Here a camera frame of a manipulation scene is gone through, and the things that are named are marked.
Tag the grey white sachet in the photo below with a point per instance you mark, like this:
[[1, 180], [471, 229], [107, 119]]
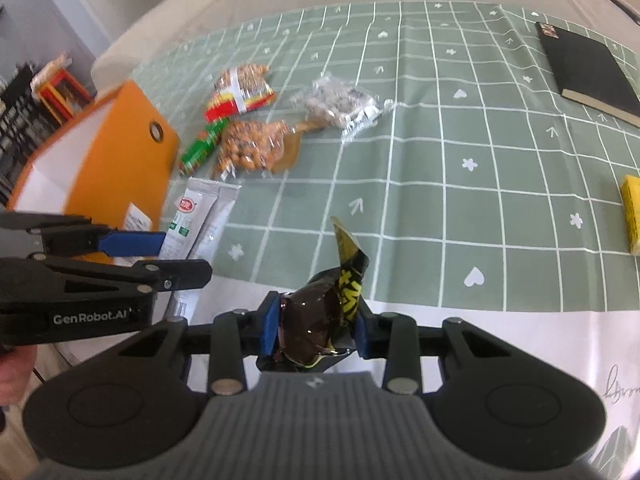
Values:
[[187, 215], [217, 220]]

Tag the red stool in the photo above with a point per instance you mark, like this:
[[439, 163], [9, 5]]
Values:
[[65, 97]]

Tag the peanut packet with red label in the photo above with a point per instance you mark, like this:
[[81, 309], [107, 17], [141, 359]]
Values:
[[237, 85]]

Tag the person's left hand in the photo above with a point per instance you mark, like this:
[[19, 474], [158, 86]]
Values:
[[15, 377]]

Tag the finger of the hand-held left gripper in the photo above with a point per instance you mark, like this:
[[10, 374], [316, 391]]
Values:
[[131, 243], [165, 273]]

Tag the dark packet with yellow print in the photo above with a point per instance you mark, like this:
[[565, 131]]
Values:
[[315, 320]]

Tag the black notebook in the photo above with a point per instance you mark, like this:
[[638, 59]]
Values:
[[585, 65]]

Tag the clear coated peanut packet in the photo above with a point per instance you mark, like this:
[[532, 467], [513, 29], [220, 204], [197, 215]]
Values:
[[250, 145]]

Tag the green stick packet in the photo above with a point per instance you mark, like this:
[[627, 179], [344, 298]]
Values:
[[200, 147]]

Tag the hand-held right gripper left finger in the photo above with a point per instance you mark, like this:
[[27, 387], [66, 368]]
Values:
[[270, 330]]

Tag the clear packet of grey sweets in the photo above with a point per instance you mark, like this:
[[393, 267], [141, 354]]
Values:
[[335, 100]]

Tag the black chairs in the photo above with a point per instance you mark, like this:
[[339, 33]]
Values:
[[20, 125]]

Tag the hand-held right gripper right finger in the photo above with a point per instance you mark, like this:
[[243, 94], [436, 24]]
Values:
[[362, 336]]

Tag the green grid tablecloth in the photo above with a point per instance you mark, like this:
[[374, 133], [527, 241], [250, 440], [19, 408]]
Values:
[[450, 210]]

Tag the yellow small box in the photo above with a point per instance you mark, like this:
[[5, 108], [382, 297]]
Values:
[[632, 215]]

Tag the orange cardboard box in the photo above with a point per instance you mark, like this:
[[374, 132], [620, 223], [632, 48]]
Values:
[[120, 160]]

